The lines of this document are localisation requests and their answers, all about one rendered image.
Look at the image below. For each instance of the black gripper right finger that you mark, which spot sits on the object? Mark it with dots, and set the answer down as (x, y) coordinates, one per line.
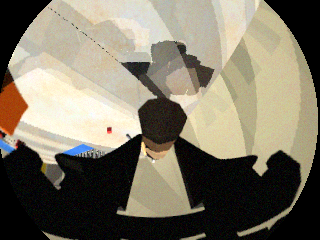
(202, 173)

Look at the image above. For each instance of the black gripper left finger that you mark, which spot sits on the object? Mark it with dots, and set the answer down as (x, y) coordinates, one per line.
(113, 172)

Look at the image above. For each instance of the blue flat strip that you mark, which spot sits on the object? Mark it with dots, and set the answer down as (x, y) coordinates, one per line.
(77, 150)

